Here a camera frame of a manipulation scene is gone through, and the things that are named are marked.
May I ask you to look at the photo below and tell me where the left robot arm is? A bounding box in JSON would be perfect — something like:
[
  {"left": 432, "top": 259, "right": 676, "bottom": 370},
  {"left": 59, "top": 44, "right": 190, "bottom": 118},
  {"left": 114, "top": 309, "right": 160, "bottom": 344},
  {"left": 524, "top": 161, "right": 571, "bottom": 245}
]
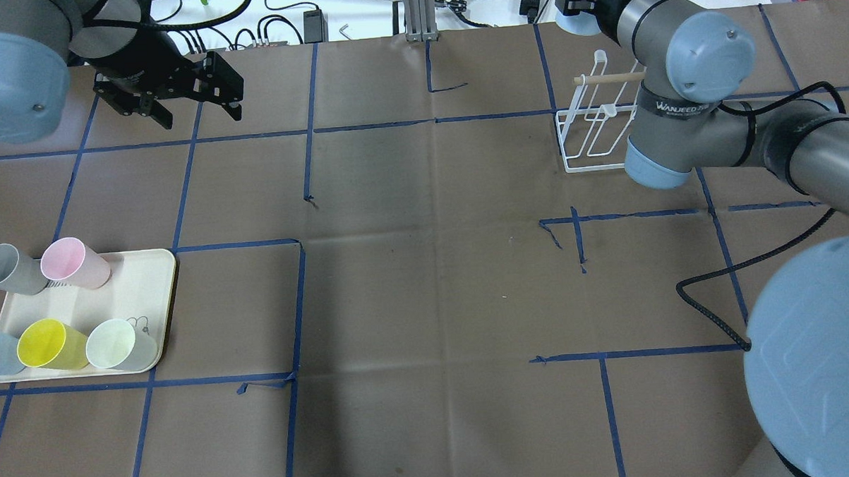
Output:
[{"left": 0, "top": 0, "right": 252, "bottom": 144}]

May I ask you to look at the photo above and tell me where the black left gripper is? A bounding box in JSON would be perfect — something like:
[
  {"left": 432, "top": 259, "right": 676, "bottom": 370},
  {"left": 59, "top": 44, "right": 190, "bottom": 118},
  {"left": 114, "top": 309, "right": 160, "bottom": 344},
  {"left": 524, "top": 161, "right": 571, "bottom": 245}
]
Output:
[{"left": 93, "top": 52, "right": 245, "bottom": 130}]

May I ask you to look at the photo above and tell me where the black power adapter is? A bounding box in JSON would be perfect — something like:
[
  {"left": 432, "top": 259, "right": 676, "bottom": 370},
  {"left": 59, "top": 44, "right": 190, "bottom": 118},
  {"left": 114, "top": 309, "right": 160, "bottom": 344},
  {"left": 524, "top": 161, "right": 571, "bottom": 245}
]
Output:
[{"left": 301, "top": 8, "right": 329, "bottom": 44}]

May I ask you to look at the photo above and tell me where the pink ikea cup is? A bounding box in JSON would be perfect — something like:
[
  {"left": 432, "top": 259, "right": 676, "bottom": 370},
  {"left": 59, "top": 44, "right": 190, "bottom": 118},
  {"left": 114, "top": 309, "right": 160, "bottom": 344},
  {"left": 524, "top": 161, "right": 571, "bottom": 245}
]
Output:
[{"left": 39, "top": 237, "right": 112, "bottom": 290}]

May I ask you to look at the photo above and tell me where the aluminium frame post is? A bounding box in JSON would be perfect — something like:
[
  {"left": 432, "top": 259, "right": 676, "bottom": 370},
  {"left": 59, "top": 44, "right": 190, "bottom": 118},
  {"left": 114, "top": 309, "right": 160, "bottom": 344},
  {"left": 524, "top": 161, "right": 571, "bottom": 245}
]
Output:
[{"left": 402, "top": 0, "right": 438, "bottom": 42}]

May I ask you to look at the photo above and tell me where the yellow ikea cup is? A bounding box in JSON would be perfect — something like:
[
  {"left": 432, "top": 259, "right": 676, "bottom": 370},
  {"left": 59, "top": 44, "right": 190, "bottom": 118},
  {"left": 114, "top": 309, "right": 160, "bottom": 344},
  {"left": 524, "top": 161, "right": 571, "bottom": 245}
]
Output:
[{"left": 16, "top": 318, "right": 88, "bottom": 370}]

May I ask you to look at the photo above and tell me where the light blue ikea cup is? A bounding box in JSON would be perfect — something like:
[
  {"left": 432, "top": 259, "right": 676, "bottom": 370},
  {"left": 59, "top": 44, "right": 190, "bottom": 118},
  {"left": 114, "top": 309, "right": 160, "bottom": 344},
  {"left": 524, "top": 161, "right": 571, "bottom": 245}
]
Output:
[{"left": 555, "top": 11, "right": 601, "bottom": 37}]

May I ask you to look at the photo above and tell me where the grey ikea cup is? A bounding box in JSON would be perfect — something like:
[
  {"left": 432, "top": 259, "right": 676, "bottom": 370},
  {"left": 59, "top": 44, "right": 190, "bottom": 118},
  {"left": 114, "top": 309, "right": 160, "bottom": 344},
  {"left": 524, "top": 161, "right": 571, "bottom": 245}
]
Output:
[{"left": 0, "top": 243, "right": 49, "bottom": 296}]

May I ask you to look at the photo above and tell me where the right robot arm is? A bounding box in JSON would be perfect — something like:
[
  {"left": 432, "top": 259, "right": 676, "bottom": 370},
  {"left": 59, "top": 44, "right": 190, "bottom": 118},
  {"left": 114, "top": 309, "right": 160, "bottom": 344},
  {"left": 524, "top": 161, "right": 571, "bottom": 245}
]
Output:
[{"left": 555, "top": 0, "right": 849, "bottom": 477}]

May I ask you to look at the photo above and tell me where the cream plastic tray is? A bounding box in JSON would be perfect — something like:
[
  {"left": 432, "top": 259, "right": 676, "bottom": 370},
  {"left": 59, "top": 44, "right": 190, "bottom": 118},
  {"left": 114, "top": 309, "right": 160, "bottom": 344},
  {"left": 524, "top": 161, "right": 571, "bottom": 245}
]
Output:
[{"left": 0, "top": 248, "right": 177, "bottom": 373}]

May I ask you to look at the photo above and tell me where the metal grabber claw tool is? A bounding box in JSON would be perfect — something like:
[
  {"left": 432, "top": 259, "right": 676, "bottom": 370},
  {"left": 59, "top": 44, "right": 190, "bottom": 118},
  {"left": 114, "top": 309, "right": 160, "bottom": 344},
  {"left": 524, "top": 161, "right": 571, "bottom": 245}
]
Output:
[{"left": 433, "top": 0, "right": 494, "bottom": 28}]

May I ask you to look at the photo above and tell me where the white wire cup rack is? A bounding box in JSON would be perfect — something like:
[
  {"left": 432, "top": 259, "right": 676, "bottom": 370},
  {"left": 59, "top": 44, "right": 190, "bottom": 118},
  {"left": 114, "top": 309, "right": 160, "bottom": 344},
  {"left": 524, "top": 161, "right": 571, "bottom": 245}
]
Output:
[{"left": 554, "top": 48, "right": 645, "bottom": 174}]

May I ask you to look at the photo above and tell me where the hex allen key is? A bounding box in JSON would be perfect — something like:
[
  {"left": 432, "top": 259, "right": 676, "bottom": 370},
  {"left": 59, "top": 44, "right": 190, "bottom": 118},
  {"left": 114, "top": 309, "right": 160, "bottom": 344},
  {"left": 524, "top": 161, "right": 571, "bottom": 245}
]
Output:
[{"left": 338, "top": 25, "right": 354, "bottom": 41}]

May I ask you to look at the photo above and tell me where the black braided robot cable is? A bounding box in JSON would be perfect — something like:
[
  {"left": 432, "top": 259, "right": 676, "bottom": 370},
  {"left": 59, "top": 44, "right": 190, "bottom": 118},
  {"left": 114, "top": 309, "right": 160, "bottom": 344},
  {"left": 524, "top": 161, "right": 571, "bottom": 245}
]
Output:
[{"left": 668, "top": 79, "right": 849, "bottom": 354}]

